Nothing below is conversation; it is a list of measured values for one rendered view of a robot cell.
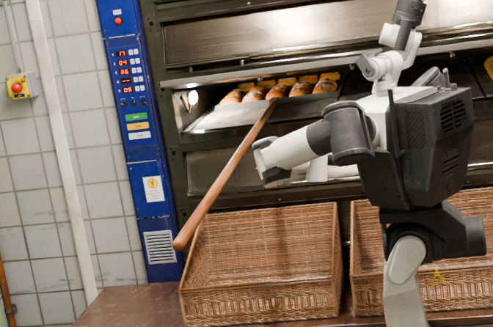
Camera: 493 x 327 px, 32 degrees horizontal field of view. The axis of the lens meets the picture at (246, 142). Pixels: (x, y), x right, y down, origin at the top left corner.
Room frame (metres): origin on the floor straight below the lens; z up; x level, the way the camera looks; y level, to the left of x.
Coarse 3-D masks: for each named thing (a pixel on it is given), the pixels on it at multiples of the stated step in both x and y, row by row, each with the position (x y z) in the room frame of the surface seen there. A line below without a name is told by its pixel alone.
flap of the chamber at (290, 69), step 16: (432, 48) 2.97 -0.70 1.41; (448, 48) 2.96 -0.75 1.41; (464, 48) 2.95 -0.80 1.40; (480, 48) 3.00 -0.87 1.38; (304, 64) 3.07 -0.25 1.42; (320, 64) 3.05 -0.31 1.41; (336, 64) 3.04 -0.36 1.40; (352, 64) 3.06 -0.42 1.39; (176, 80) 3.17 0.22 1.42; (192, 80) 3.16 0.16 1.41; (208, 80) 3.14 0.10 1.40; (224, 80) 3.16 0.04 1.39; (240, 80) 3.26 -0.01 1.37
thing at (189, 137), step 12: (480, 108) 3.08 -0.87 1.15; (492, 108) 3.07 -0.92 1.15; (288, 120) 3.28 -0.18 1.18; (300, 120) 3.24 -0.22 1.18; (312, 120) 3.21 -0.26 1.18; (324, 120) 3.20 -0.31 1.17; (192, 132) 3.34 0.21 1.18; (204, 132) 3.31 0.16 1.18; (216, 132) 3.29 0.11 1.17; (228, 132) 3.28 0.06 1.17; (240, 132) 3.27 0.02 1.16; (264, 132) 3.25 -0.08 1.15; (276, 132) 3.24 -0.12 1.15; (288, 132) 3.23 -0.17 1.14
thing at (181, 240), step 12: (264, 120) 3.25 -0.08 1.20; (252, 132) 3.02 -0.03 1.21; (240, 156) 2.71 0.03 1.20; (228, 168) 2.54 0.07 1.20; (216, 180) 2.41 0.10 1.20; (216, 192) 2.32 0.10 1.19; (204, 204) 2.19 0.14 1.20; (192, 216) 2.09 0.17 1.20; (192, 228) 2.02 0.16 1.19; (180, 240) 1.92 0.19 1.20
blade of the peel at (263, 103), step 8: (296, 96) 3.66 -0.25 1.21; (304, 96) 3.65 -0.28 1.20; (312, 96) 3.65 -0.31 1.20; (320, 96) 3.64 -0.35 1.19; (328, 96) 3.64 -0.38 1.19; (336, 96) 3.63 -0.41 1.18; (232, 104) 3.72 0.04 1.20; (240, 104) 3.71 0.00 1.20; (248, 104) 3.70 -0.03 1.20; (256, 104) 3.70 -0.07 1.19; (264, 104) 3.69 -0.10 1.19
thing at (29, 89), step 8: (32, 72) 3.43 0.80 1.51; (8, 80) 3.39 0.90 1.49; (16, 80) 3.38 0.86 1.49; (32, 80) 3.41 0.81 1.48; (8, 88) 3.39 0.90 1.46; (24, 88) 3.38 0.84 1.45; (32, 88) 3.40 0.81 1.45; (16, 96) 3.38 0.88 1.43; (24, 96) 3.38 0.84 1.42; (32, 96) 3.38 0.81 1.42
